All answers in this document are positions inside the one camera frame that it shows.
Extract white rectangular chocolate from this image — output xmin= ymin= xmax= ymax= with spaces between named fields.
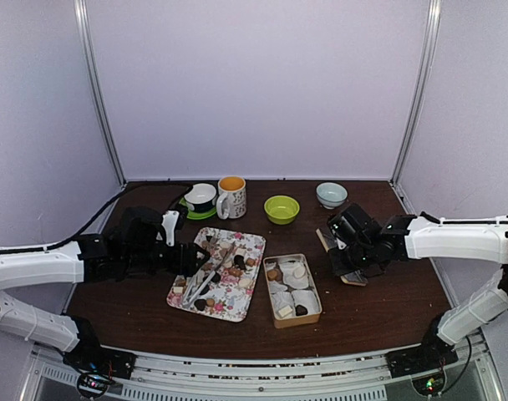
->
xmin=277 ymin=305 xmax=292 ymax=318

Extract white mug orange inside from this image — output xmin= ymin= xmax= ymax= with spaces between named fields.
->
xmin=216 ymin=176 xmax=246 ymax=220

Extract green saucer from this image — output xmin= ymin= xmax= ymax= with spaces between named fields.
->
xmin=180 ymin=197 xmax=216 ymax=221

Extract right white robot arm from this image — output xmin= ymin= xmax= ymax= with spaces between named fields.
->
xmin=327 ymin=203 xmax=508 ymax=369

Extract tan chocolate tin box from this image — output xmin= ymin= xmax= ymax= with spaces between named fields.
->
xmin=263 ymin=253 xmax=323 ymax=329

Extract metal tongs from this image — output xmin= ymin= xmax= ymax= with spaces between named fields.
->
xmin=181 ymin=231 xmax=236 ymax=309

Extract bear print tin lid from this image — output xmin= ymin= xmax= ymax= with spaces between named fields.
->
xmin=316 ymin=228 xmax=368 ymax=287

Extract dark round chocolate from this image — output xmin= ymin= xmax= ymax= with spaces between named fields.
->
xmin=194 ymin=299 xmax=207 ymax=311

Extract white paper cup liner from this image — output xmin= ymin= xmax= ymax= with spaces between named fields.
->
xmin=272 ymin=292 xmax=294 ymax=319
xmin=291 ymin=290 xmax=320 ymax=316
xmin=280 ymin=261 xmax=309 ymax=290

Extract floral rectangular tray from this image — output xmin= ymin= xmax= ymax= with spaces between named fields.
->
xmin=166 ymin=227 xmax=266 ymax=322

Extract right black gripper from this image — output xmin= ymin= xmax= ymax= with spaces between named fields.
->
xmin=327 ymin=242 xmax=375 ymax=278

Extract left aluminium frame post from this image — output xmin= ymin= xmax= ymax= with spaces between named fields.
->
xmin=74 ymin=0 xmax=126 ymax=186

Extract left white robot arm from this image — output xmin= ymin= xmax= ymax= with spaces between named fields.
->
xmin=0 ymin=206 xmax=210 ymax=371

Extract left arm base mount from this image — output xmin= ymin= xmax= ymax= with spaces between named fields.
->
xmin=61 ymin=344 xmax=137 ymax=379

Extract front aluminium rail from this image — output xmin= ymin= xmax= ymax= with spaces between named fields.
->
xmin=16 ymin=332 xmax=507 ymax=400

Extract aluminium frame post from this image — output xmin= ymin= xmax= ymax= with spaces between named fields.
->
xmin=390 ymin=0 xmax=442 ymax=188
xmin=74 ymin=0 xmax=126 ymax=186

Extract dark heart chocolate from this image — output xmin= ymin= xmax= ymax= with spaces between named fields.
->
xmin=295 ymin=305 xmax=308 ymax=317

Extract right aluminium frame post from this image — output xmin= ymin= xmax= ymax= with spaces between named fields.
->
xmin=390 ymin=0 xmax=442 ymax=188

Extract white cup with dark band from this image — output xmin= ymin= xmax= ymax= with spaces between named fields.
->
xmin=184 ymin=183 xmax=217 ymax=213

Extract light blue bowl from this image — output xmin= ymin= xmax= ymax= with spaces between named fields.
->
xmin=316 ymin=182 xmax=348 ymax=210

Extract white round chocolate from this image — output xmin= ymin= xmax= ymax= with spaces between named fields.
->
xmin=292 ymin=266 xmax=307 ymax=279

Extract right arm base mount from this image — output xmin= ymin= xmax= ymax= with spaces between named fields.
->
xmin=385 ymin=343 xmax=459 ymax=378

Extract white oval chocolate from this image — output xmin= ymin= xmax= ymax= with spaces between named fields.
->
xmin=238 ymin=277 xmax=252 ymax=288

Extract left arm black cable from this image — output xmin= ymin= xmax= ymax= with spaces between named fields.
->
xmin=0 ymin=180 xmax=195 ymax=256

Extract green bowl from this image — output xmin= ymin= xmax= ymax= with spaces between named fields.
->
xmin=264 ymin=195 xmax=300 ymax=226

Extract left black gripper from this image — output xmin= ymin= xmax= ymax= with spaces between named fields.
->
xmin=124 ymin=239 xmax=210 ymax=275

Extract ridged caramel chocolate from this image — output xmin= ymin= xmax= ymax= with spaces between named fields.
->
xmin=267 ymin=269 xmax=281 ymax=281

